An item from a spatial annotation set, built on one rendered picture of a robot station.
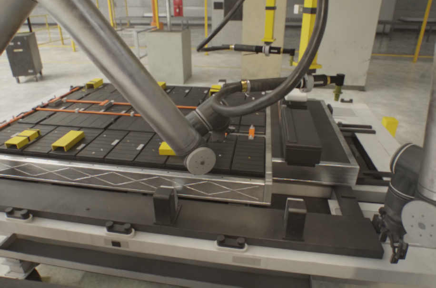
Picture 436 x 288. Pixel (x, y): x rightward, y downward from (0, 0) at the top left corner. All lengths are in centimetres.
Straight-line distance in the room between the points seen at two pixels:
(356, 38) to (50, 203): 545
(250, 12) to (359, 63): 225
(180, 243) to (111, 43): 74
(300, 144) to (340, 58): 475
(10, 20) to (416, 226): 116
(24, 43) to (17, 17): 612
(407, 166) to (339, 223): 41
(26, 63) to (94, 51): 644
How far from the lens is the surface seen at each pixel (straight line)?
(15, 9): 102
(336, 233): 120
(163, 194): 109
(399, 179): 98
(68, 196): 143
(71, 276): 231
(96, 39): 79
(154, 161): 131
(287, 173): 137
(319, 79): 118
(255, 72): 592
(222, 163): 126
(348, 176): 142
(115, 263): 177
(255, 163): 126
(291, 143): 125
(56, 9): 80
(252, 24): 577
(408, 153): 96
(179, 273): 165
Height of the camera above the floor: 167
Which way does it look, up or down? 24 degrees down
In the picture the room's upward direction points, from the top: straight up
